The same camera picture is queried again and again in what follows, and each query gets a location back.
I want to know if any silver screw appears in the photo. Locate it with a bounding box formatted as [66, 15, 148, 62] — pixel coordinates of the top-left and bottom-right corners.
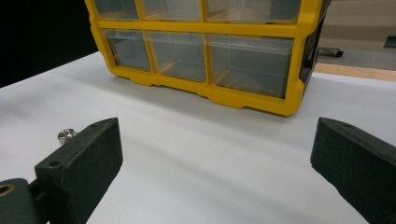
[57, 128, 78, 145]

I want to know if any clear plastic drawer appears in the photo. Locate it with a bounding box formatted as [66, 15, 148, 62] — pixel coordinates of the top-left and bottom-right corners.
[143, 31, 208, 83]
[101, 29, 152, 72]
[138, 0, 203, 22]
[204, 33, 295, 99]
[92, 0, 140, 21]
[205, 0, 303, 24]

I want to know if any wooden cabinet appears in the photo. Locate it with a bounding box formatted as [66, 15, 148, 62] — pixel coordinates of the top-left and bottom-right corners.
[317, 0, 396, 52]

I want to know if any yellow black drawer organizer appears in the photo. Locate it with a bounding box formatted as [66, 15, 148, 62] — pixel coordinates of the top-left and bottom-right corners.
[83, 0, 332, 118]

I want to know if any black stand foot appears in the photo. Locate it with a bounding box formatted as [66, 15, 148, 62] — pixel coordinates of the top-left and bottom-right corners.
[317, 46, 345, 59]

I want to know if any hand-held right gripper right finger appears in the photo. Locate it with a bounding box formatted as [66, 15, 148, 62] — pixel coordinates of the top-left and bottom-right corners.
[310, 117, 396, 224]

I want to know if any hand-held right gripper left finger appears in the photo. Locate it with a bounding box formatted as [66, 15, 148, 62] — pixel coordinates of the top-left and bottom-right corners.
[29, 117, 123, 224]

